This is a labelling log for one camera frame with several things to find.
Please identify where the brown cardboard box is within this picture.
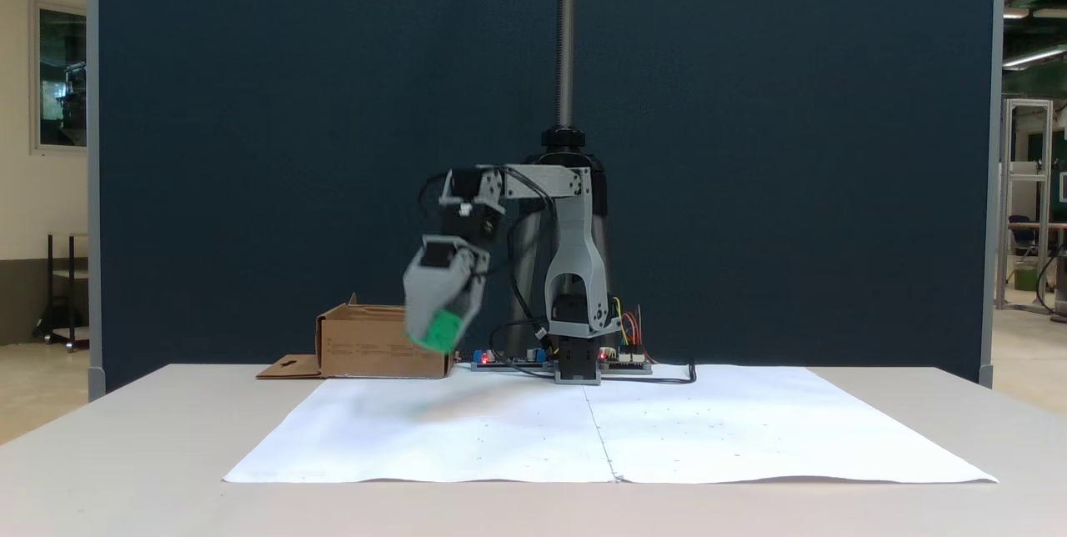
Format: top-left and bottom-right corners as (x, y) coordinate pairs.
(256, 294), (456, 380)

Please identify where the dark blue partition panel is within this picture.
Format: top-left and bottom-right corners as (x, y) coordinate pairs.
(87, 0), (998, 403)

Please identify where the threaded metal pole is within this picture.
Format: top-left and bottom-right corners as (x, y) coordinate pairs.
(555, 0), (579, 131)

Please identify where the aluminium frame rack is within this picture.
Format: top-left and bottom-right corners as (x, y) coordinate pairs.
(997, 97), (1054, 314)

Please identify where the black base motor cable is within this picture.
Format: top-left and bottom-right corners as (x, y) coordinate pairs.
(488, 319), (553, 373)

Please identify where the white paper sheet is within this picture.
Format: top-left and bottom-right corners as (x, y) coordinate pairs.
(223, 375), (619, 485)
(584, 365), (999, 485)

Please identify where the green die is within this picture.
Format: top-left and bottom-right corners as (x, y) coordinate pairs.
(409, 309), (465, 354)

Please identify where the black shelf cart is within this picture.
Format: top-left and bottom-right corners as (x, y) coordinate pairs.
(32, 232), (90, 353)

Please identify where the circuit board with coloured wires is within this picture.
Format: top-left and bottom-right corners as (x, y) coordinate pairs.
(602, 294), (654, 374)

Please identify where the black power cable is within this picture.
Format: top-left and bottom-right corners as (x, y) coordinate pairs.
(600, 360), (698, 386)

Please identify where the framed wall window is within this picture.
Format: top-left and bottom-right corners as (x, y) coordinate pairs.
(31, 0), (88, 157)

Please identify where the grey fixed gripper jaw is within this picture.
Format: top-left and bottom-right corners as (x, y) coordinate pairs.
(454, 260), (491, 336)

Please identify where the blue circuit board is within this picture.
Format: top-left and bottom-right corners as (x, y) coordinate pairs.
(470, 349), (553, 373)

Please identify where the grey ridged moving gripper jaw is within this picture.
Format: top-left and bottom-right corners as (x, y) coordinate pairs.
(403, 252), (459, 343)

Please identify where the black arm motor cable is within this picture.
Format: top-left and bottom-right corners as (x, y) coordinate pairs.
(503, 170), (559, 334)

